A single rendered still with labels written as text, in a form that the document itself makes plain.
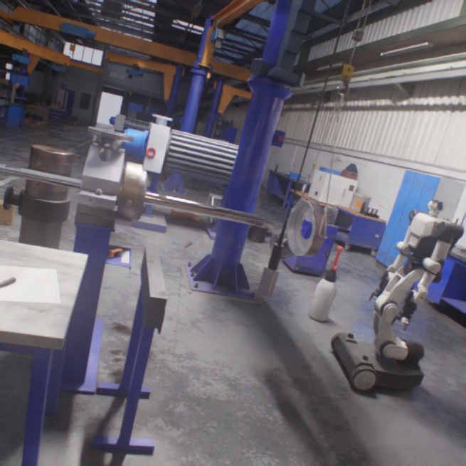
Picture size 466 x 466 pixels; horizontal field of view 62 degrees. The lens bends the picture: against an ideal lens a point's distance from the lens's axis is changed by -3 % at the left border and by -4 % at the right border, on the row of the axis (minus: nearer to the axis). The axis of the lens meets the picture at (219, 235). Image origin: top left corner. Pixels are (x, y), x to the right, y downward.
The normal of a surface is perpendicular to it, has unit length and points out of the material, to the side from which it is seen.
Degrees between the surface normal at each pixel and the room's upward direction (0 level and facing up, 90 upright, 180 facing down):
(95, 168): 45
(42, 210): 90
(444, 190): 90
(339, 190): 90
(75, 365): 90
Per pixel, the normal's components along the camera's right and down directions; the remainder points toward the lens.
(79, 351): 0.20, 0.29
